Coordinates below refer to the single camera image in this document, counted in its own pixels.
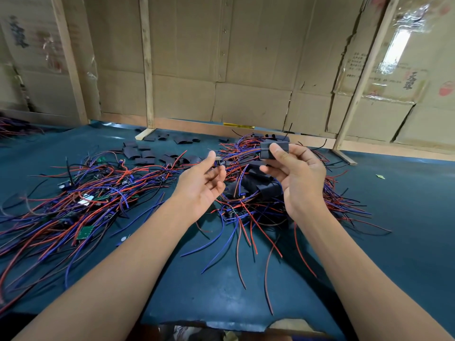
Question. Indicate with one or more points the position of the person's left hand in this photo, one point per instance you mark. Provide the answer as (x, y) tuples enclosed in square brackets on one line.
[(199, 188)]

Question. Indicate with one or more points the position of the person's right hand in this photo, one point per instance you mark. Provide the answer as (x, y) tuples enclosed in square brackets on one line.
[(302, 181)]

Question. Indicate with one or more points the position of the pile of sleeved wired boards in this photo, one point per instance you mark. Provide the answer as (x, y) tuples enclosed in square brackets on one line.
[(263, 189)]

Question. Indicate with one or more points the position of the black sleeve piece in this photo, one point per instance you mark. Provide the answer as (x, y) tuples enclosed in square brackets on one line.
[(274, 147)]

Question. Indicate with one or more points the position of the pile of black sleeve pieces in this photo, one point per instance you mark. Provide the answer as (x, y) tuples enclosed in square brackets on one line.
[(131, 151)]

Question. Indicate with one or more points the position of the pile of unsleeved wired boards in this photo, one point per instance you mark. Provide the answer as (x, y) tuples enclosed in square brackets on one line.
[(64, 209)]

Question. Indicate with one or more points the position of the person's left forearm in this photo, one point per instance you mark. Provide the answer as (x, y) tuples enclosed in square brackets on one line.
[(99, 287)]

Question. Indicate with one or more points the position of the person's right forearm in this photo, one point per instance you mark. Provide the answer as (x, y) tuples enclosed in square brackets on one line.
[(370, 287)]

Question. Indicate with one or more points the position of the yellow strip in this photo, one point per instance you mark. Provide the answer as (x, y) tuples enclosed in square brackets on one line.
[(238, 125)]

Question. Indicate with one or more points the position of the wooden ledge board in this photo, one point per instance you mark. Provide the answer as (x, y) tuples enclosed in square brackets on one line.
[(398, 149)]

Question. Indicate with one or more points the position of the tan cardboard flap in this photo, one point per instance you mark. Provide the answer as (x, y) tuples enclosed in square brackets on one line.
[(291, 325)]

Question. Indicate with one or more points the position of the clear plastic sheet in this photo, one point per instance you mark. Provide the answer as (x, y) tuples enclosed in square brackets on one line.
[(394, 49)]

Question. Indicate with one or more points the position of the pale slanted wooden post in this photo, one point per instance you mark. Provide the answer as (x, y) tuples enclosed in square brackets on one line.
[(366, 71)]

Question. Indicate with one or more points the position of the thin wooden post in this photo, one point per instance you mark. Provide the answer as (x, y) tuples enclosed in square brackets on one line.
[(146, 60)]

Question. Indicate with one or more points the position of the wide wooden post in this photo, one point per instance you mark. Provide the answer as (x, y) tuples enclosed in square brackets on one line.
[(70, 60)]

